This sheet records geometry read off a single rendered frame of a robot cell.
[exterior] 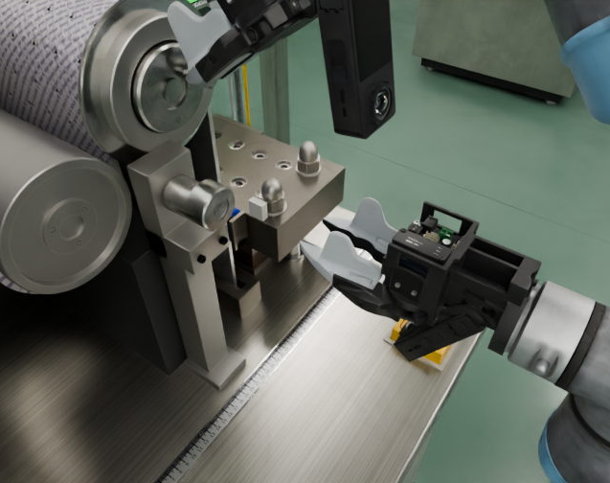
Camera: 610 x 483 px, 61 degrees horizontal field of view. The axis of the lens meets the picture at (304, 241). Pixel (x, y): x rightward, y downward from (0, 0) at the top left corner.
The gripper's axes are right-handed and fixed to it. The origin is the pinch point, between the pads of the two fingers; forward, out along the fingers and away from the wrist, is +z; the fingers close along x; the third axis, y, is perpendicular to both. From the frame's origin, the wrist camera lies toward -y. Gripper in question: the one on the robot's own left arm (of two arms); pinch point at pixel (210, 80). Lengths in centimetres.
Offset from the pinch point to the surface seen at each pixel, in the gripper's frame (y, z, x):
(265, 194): -13.2, 15.1, -9.8
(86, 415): -22.6, 29.1, 19.0
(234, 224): -14.3, 18.2, -5.4
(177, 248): -10.5, 7.2, 7.9
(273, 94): -4, 73, -75
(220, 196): -8.3, 0.8, 5.1
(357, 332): -35.1, 14.0, -9.3
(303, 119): -23, 169, -176
